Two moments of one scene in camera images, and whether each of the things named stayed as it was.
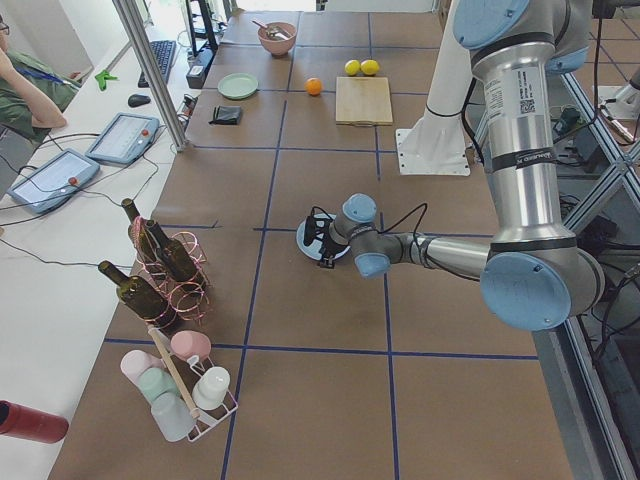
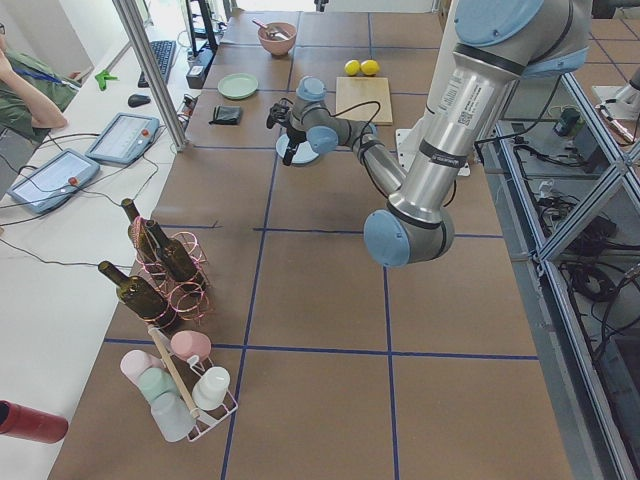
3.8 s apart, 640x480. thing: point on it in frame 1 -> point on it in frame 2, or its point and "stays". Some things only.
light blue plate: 313,250 -> 304,152
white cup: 210,389 stays
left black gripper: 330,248 -> 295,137
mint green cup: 155,381 stays
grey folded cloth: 226,115 stays
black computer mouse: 136,100 stays
